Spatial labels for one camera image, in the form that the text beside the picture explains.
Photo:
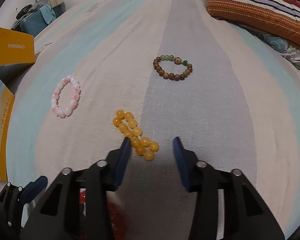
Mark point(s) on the dark clothes pile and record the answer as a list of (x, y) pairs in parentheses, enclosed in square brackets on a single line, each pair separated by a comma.
[(27, 9)]

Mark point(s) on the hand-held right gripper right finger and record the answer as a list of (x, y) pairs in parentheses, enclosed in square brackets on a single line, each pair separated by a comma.
[(182, 165)]

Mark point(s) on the striped bed sheet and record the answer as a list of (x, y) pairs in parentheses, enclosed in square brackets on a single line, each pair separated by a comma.
[(215, 105)]

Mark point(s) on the blue and yellow cardboard box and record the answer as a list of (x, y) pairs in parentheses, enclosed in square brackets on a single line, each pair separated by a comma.
[(0, 120)]

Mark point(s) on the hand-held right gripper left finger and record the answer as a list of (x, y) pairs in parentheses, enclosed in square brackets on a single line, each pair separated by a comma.
[(123, 162)]

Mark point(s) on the floral quilt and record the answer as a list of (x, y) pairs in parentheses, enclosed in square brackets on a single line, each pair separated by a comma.
[(285, 47)]

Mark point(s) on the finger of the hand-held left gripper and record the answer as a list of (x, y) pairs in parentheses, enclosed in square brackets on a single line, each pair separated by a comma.
[(35, 187)]

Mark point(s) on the teal suitcase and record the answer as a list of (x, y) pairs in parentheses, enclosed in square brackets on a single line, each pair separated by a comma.
[(32, 22)]

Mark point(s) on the striped pillow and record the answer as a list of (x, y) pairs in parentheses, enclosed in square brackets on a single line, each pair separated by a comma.
[(252, 7)]

